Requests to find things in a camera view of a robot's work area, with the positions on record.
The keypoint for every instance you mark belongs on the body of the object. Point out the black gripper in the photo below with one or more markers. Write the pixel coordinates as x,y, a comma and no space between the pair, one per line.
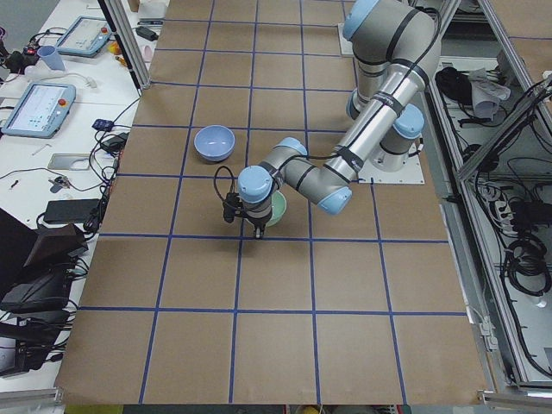
257,223

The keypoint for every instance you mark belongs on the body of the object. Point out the green bowl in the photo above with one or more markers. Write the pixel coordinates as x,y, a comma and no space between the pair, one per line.
279,206

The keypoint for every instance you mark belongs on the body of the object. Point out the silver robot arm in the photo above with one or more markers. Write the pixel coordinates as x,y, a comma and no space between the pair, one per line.
397,48

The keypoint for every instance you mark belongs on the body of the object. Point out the blue bowl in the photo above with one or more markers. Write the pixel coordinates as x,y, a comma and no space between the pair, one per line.
214,143

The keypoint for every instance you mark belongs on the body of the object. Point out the black power adapter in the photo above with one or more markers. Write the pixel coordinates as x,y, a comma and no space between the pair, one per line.
146,33

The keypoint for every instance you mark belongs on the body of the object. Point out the black monitor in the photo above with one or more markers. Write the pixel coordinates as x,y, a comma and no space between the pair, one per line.
26,251

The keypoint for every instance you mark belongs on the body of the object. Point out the near teach pendant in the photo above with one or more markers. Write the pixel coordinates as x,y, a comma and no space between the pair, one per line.
41,110

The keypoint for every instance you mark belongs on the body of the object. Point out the teach pendant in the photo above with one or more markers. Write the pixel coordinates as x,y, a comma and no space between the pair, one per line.
41,110
85,37

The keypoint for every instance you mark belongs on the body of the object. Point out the far teach pendant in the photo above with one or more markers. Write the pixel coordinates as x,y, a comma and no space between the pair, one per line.
85,37

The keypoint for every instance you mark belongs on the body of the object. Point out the blue plastic cup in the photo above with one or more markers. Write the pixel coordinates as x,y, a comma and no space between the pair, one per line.
51,57

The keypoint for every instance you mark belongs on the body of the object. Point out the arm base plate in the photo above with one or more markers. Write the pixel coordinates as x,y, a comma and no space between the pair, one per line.
393,161

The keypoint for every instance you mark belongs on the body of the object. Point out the aluminium frame post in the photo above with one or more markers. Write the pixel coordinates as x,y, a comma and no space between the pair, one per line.
116,17

